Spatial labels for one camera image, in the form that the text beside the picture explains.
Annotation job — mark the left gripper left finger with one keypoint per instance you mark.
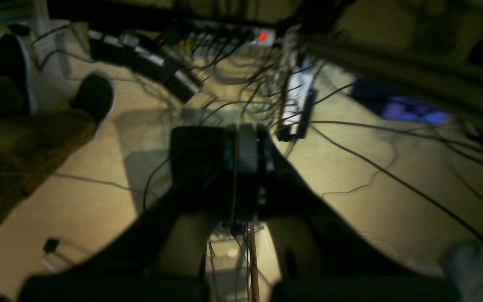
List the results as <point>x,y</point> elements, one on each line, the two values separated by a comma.
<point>160,257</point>

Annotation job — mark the grey aluminium frame rail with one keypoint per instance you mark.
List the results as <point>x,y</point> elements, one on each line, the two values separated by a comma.
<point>454,86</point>

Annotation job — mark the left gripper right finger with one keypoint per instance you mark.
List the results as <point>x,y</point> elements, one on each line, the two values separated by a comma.
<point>321,257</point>

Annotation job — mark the white power strip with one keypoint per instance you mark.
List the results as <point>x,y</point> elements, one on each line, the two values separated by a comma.
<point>299,98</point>
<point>229,32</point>

